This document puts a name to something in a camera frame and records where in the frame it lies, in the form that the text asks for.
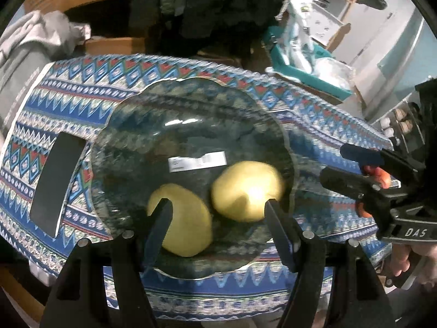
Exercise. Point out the white printed plastic bag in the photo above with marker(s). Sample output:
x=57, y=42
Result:
x=300, y=27

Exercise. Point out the wooden shelf rack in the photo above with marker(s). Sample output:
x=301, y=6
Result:
x=351, y=3

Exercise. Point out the orange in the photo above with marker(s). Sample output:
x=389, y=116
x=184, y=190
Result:
x=377, y=176

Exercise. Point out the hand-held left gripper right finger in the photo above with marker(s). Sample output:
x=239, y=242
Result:
x=280, y=232

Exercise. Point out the person's right hand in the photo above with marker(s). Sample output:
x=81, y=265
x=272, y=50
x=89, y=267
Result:
x=400, y=261

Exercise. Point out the brown cardboard box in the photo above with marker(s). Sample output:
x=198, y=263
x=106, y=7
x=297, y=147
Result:
x=116, y=45

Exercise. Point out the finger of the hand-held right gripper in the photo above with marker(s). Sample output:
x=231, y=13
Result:
x=344, y=181
x=362, y=155

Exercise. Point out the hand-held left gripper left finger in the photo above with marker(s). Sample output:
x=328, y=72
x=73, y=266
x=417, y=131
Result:
x=158, y=225

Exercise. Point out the black clothing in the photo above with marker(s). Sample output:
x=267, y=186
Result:
x=205, y=6

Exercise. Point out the scalloped glass plate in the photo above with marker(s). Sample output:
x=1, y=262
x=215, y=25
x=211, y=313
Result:
x=205, y=126

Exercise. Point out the grey hoodie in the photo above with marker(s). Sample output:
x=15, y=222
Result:
x=27, y=51

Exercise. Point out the teal cardboard box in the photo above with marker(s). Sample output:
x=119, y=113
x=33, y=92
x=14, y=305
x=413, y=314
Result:
x=297, y=71

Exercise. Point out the yellow lemon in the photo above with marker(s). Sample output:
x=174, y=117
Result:
x=245, y=191
x=191, y=225

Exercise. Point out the black smartphone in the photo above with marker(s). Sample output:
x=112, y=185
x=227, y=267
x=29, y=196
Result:
x=56, y=184

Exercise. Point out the blue patterned tablecloth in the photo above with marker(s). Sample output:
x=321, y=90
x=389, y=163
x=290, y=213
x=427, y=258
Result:
x=307, y=123

